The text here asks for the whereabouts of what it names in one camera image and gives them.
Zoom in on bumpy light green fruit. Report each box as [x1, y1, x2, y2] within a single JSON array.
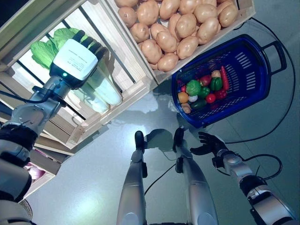
[[186, 79, 202, 96]]

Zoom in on wooden potato crate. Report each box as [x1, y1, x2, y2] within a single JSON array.
[[103, 0, 256, 85]]

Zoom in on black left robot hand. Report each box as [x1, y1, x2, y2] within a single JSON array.
[[49, 30, 110, 91]]

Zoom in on black robot left foot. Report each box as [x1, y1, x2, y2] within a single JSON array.
[[135, 130, 146, 152]]

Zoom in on blue plastic shopping basket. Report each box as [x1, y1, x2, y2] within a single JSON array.
[[170, 34, 288, 128]]

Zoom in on red bell pepper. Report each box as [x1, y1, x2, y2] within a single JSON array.
[[214, 89, 227, 100]]

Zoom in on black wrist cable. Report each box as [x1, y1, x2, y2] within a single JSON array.
[[0, 90, 68, 108], [241, 153, 282, 181]]

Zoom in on wooden display shelf frame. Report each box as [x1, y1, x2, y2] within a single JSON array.
[[0, 93, 78, 179]]

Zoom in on red apple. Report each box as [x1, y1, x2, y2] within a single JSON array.
[[199, 75, 212, 87]]

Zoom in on dark green bell pepper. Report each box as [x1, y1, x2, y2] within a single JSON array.
[[210, 76, 223, 91]]

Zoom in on purple white turnip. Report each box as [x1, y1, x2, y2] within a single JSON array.
[[27, 165, 46, 180]]

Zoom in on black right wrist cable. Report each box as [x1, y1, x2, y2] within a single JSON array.
[[241, 153, 282, 181]]

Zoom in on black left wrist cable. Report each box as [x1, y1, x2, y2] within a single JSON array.
[[0, 90, 68, 108]]

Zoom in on silver robot right leg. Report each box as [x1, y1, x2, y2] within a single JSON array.
[[175, 145, 220, 225]]

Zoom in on wooden cabbage crate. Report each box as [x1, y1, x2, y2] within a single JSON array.
[[0, 0, 155, 150]]

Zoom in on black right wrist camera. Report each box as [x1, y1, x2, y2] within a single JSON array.
[[211, 156, 223, 169]]

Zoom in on black tether cable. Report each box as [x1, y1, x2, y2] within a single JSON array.
[[145, 161, 179, 195]]

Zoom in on orange fruit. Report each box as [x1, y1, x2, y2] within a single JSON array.
[[177, 91, 189, 104]]

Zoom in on black robot right foot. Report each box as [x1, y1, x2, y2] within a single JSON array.
[[172, 127, 186, 153]]

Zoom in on dark green cucumber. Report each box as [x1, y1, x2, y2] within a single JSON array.
[[190, 98, 208, 110]]

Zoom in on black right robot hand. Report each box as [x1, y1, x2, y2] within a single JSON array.
[[190, 131, 229, 157]]

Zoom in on small green pepper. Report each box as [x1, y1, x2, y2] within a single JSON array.
[[198, 87, 211, 98]]

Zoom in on black robot foot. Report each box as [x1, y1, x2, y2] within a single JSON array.
[[135, 130, 146, 152], [172, 127, 186, 153]]

